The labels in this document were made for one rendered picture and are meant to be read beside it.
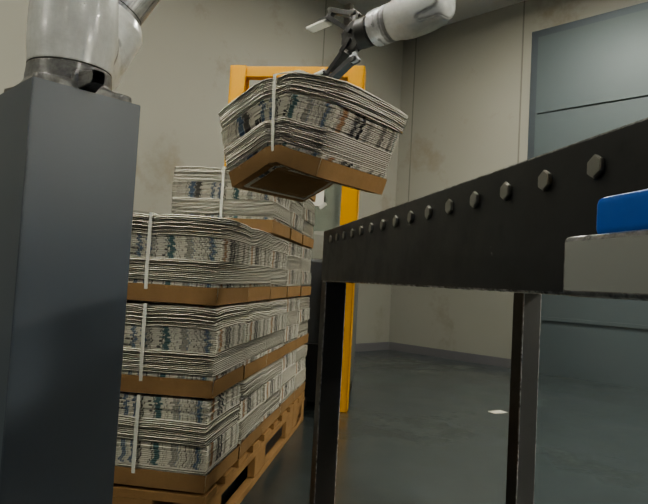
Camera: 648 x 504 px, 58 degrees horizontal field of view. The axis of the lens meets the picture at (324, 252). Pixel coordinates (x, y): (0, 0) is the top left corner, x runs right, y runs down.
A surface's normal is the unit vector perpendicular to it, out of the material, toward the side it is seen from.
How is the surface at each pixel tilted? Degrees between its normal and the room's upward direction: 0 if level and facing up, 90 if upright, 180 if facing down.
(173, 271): 90
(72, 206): 90
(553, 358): 90
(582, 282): 90
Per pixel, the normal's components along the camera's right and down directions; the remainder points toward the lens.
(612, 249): -0.98, -0.07
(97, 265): 0.71, 0.00
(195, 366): -0.12, -0.05
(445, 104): -0.70, -0.07
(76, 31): 0.47, 0.02
